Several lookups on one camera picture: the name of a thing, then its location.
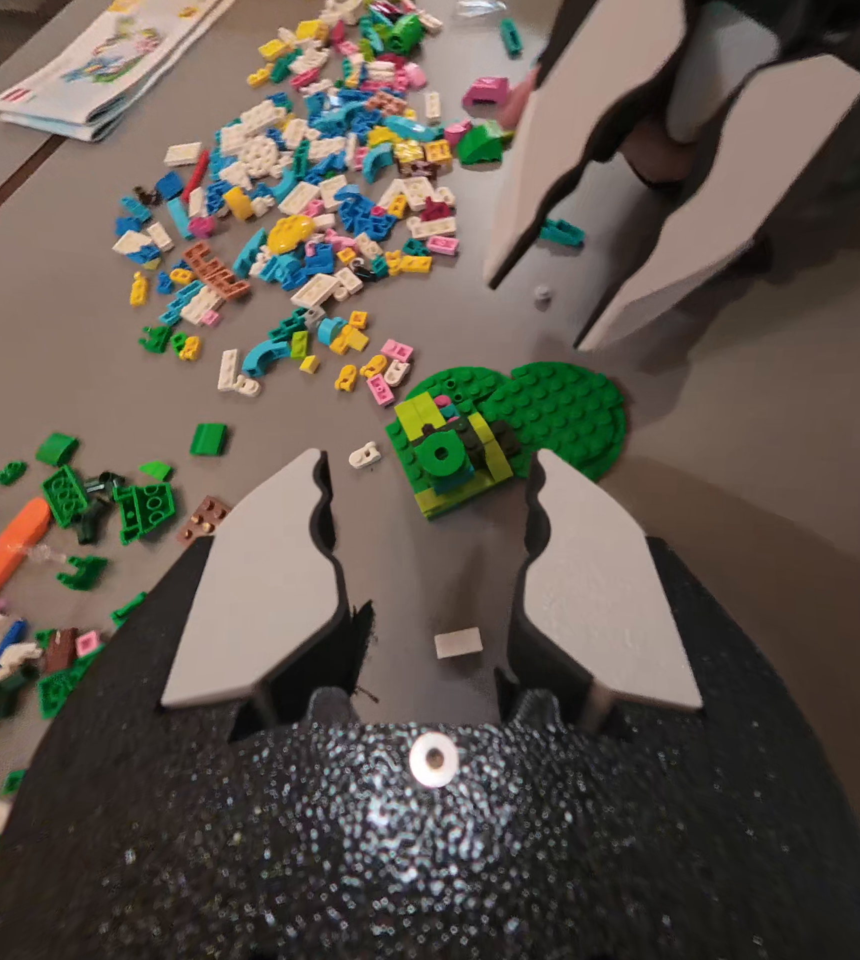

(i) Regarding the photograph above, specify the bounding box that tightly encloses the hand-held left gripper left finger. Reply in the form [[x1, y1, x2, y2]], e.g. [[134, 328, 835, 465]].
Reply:
[[160, 448, 375, 727]]

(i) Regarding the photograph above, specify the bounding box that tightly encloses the printed paper leaflet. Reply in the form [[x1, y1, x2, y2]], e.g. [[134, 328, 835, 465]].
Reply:
[[0, 0, 238, 145]]

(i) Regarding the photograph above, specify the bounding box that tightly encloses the green lego build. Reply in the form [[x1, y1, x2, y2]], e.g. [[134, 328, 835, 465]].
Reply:
[[385, 361, 630, 520]]

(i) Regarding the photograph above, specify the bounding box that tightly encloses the white flat lego plate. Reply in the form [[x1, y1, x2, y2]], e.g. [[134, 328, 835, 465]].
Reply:
[[433, 628, 485, 660]]

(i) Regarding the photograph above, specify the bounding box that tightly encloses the pastel colourful lego piece pile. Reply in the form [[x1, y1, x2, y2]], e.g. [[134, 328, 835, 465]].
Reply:
[[111, 0, 589, 410]]

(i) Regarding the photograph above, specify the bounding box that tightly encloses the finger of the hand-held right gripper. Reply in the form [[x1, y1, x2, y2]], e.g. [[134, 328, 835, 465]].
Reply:
[[576, 52, 860, 352], [486, 0, 690, 292]]

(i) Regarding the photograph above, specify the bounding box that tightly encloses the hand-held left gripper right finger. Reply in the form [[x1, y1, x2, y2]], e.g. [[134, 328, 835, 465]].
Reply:
[[496, 448, 705, 729]]

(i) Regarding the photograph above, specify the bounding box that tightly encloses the brown lego plate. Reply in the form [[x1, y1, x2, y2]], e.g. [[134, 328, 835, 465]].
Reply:
[[176, 495, 233, 543]]

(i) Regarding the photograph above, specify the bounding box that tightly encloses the mostly green lego piece pile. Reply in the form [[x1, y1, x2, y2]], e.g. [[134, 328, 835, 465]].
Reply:
[[0, 431, 236, 927]]

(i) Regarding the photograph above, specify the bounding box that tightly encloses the person's right hand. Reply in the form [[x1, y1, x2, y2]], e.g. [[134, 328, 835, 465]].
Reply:
[[628, 131, 701, 187]]

